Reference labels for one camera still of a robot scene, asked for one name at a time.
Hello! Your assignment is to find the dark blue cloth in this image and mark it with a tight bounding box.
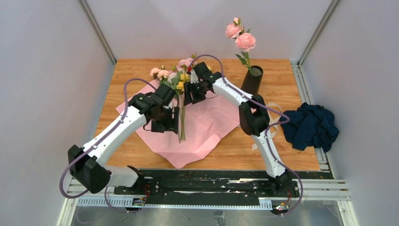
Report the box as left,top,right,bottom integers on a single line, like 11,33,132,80
279,103,339,153

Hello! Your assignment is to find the aluminium frame rail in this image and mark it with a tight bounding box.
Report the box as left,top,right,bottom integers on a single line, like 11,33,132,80
57,176,359,226

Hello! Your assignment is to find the yellow rose stem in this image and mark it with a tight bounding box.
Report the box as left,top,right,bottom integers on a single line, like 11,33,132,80
168,64,207,142

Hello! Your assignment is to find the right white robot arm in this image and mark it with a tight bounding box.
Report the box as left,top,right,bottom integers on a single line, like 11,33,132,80
184,62,292,197

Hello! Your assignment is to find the black cylindrical vase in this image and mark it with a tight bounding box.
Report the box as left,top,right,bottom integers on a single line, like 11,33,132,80
241,65,263,95

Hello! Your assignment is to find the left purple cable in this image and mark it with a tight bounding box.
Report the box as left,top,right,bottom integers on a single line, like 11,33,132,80
59,78,158,214

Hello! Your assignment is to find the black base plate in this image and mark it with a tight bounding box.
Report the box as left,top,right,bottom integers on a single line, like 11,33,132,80
113,169,334,207

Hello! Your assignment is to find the pink two-bloom rose stem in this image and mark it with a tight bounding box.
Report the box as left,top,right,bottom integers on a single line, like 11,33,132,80
176,54,197,72

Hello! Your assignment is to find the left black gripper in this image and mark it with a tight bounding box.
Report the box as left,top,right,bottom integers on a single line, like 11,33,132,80
151,106,179,134

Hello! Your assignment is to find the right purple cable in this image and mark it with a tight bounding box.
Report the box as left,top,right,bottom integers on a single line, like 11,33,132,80
187,54,303,216

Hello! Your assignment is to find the light pink rose stem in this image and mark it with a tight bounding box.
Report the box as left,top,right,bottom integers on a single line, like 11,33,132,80
167,72,185,143

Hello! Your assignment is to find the cream printed ribbon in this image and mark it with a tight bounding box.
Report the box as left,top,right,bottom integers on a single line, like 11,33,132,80
251,102,284,152

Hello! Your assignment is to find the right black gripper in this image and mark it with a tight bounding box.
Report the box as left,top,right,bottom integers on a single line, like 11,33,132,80
184,81,209,106

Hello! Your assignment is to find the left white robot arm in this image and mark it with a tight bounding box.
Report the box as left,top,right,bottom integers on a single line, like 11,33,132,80
68,84,178,194

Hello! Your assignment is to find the pink paper bouquet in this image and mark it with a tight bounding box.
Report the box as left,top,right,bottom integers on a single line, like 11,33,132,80
115,78,258,170

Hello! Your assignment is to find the purple cable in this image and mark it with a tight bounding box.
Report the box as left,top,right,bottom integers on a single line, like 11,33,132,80
59,78,158,214
187,54,303,216

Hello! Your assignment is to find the pale pink rose stem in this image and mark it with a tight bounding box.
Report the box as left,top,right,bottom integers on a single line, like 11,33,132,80
149,65,171,81

